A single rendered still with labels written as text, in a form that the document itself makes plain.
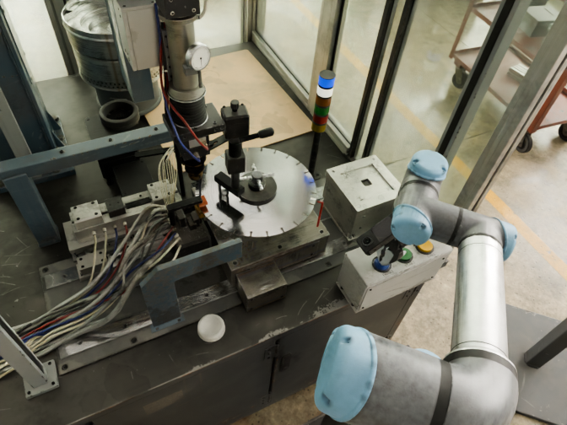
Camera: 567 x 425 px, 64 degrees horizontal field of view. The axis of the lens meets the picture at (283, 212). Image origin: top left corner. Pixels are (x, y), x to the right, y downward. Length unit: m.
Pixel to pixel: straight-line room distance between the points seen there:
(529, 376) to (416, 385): 1.73
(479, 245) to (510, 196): 2.11
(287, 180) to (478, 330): 0.74
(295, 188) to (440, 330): 1.21
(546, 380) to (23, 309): 1.99
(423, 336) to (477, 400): 1.60
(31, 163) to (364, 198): 0.88
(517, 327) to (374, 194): 1.23
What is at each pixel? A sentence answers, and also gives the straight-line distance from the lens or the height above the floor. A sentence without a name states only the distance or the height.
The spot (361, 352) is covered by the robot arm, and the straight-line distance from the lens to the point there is 0.59.
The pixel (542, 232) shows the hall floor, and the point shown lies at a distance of 2.86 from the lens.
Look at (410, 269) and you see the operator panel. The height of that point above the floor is 0.89.
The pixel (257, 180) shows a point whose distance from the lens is 1.21.
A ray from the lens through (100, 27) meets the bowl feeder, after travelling 1.79.
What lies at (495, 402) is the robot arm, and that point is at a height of 1.33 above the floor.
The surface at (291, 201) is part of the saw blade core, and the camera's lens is 1.23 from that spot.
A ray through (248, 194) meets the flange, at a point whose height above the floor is 0.96.
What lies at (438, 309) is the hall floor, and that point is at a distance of 2.30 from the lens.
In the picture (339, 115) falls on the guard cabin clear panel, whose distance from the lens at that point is 1.69.
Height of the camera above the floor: 1.87
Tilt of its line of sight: 50 degrees down
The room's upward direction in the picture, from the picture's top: 7 degrees clockwise
